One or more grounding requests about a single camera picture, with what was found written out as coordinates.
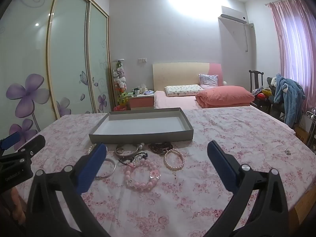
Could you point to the white air conditioner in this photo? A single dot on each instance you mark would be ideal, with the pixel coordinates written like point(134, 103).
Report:
point(233, 17)

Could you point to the beige and pink headboard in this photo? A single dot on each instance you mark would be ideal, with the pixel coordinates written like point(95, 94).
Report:
point(177, 75)

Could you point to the white patterned pillow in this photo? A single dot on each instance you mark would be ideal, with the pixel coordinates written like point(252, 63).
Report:
point(184, 90)

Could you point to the floral sliding door wardrobe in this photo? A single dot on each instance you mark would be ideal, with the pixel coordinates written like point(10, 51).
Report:
point(29, 61)

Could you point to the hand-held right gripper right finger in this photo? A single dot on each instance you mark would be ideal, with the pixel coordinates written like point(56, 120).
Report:
point(222, 165)

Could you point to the pink curtain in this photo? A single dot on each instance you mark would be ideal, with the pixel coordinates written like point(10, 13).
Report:
point(293, 49)

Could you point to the pink floral tablecloth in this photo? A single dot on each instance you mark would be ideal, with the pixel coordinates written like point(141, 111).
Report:
point(234, 133)

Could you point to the red plastic bag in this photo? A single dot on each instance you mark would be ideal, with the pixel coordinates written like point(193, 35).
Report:
point(120, 108)

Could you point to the blue garment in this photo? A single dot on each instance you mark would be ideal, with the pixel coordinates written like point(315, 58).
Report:
point(291, 98)

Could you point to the curtain rod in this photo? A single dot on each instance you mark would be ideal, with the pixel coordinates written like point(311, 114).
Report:
point(281, 1)

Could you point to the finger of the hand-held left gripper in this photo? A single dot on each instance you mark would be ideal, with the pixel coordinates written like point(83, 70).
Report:
point(9, 140)
point(33, 145)

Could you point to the pink nightstand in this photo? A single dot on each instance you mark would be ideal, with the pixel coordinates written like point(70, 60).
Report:
point(140, 102)

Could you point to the grey cardboard box tray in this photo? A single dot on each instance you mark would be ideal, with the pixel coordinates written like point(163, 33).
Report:
point(140, 126)

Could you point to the white pipe cover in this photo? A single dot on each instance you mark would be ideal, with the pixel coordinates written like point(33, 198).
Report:
point(249, 37)

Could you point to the thin silver bangle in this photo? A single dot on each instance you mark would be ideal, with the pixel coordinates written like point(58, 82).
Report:
point(112, 169)

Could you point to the bed with pink sheet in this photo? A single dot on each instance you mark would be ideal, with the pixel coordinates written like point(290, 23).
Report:
point(175, 102)

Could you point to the purple floral pillow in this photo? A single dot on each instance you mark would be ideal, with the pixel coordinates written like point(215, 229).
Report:
point(208, 81)

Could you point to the tissue box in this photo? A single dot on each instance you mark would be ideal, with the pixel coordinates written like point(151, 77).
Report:
point(144, 90)

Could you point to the plush toy tower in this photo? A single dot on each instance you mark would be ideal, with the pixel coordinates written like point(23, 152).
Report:
point(120, 79)

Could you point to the dark wooden chair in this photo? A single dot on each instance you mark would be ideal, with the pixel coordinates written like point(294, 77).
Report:
point(255, 79)

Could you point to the folded pink quilt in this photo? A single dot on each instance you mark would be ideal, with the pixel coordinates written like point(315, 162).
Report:
point(224, 96)

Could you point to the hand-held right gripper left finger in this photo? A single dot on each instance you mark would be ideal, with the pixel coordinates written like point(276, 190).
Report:
point(90, 167)

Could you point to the wall outlet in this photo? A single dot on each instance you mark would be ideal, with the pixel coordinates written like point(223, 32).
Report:
point(142, 60)

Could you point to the metal rack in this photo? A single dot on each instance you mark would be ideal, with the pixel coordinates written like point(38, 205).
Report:
point(311, 128)

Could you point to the light blue cloth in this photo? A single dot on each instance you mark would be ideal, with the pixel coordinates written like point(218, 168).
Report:
point(148, 92)

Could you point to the wide silver cuff bangle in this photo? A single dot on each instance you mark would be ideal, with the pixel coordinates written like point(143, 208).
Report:
point(128, 153)

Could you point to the person's left hand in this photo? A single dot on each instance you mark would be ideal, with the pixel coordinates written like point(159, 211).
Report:
point(11, 202)

